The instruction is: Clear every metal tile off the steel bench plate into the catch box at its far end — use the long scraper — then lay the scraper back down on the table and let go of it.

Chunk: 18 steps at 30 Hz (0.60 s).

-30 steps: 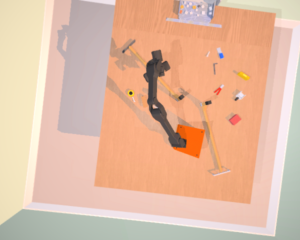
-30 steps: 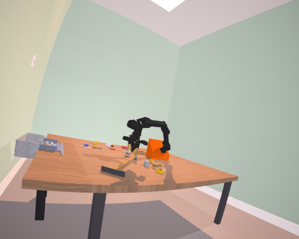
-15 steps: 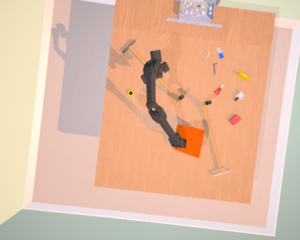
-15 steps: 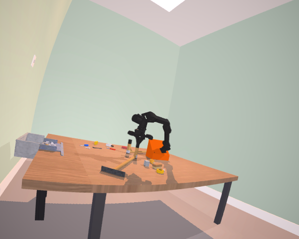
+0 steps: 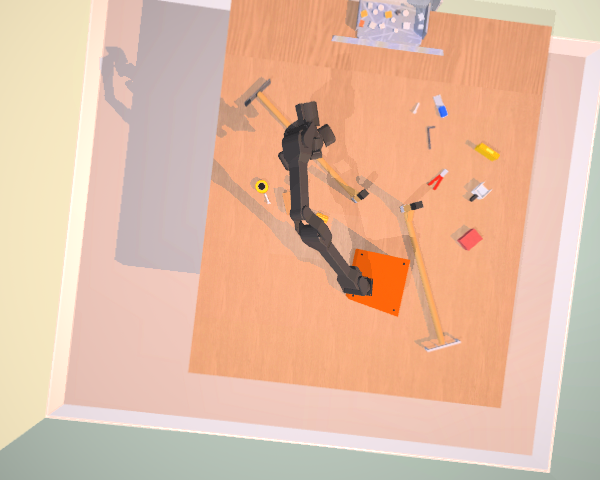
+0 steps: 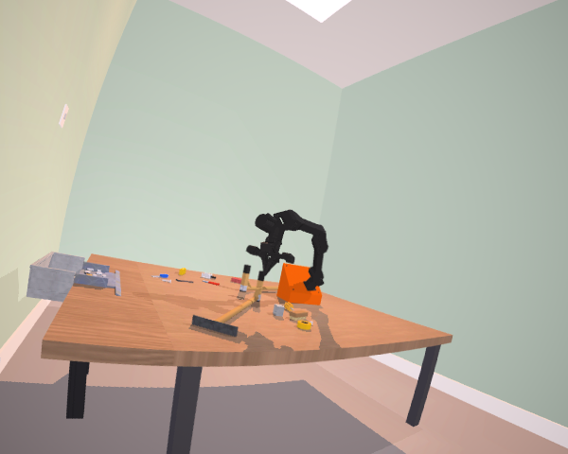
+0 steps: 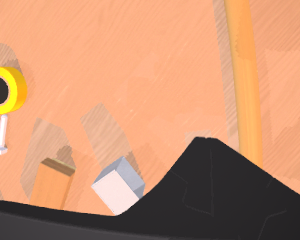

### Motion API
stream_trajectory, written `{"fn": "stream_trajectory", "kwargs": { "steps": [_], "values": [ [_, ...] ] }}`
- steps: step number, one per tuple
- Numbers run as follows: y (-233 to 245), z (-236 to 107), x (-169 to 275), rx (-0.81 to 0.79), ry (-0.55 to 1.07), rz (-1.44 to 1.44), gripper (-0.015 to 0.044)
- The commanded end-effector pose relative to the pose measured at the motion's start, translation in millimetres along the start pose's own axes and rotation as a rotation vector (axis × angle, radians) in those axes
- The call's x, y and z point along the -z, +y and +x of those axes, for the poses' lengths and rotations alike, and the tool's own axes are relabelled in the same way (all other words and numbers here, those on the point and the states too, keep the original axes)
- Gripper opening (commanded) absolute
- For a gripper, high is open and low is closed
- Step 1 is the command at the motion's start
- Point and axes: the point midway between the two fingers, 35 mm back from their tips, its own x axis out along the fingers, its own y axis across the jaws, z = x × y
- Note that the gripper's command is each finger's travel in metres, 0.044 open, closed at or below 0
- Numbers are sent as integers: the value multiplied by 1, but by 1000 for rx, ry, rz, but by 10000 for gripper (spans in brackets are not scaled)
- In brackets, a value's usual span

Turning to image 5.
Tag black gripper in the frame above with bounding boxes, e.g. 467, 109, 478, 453
278, 124, 336, 171

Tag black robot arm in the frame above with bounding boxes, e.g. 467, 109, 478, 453
282, 101, 373, 296

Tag red-handled pliers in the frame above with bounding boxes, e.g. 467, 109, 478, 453
428, 169, 448, 190

